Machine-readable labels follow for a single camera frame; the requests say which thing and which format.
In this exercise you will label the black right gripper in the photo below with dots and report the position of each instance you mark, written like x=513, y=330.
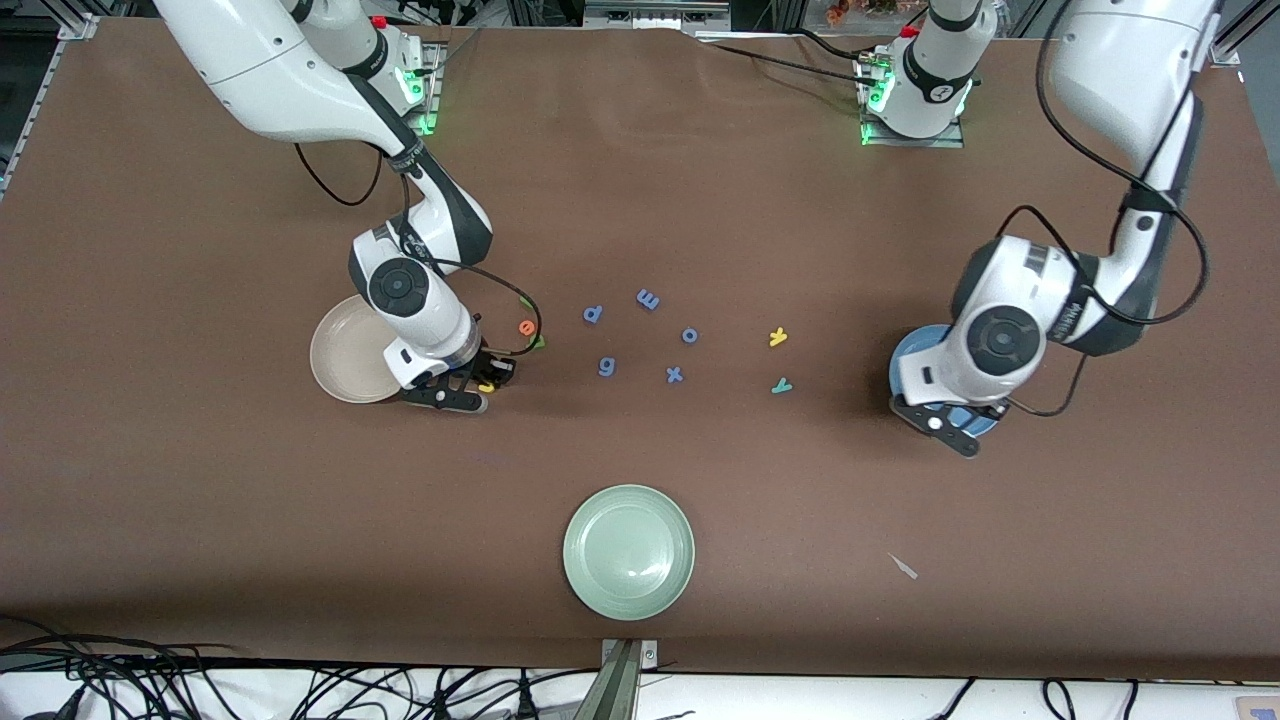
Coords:
x=489, y=366

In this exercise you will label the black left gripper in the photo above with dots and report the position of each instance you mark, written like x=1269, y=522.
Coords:
x=995, y=411

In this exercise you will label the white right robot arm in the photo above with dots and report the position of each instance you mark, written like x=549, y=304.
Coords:
x=260, y=70

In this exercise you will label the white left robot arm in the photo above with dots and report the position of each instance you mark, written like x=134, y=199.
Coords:
x=1120, y=70

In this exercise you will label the blue round plate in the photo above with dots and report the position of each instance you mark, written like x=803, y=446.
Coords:
x=915, y=343

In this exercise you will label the beige brown round plate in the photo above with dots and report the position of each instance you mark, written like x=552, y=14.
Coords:
x=340, y=360

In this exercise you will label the small grey tape scrap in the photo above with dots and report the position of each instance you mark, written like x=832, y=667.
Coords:
x=905, y=568

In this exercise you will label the blue foam letter m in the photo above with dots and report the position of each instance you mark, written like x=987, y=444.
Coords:
x=648, y=299

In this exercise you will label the pale green round plate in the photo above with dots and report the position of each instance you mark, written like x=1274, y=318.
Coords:
x=628, y=552

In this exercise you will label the brown table cover sheet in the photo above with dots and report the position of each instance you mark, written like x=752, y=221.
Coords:
x=640, y=200

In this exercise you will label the beige cardboard piece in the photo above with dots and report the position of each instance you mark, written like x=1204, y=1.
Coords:
x=1258, y=708

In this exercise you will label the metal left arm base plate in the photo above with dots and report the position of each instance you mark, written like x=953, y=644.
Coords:
x=910, y=143

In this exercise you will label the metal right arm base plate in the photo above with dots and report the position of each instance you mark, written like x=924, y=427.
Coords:
x=432, y=100

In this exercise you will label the grey metal camera post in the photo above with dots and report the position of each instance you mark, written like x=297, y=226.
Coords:
x=628, y=690

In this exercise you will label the aluminium frame crossbar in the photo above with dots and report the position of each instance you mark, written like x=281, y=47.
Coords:
x=655, y=15

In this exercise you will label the aluminium corner bracket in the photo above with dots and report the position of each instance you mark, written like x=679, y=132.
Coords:
x=1225, y=50

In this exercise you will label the aluminium table edge rail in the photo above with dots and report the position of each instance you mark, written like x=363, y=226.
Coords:
x=78, y=28

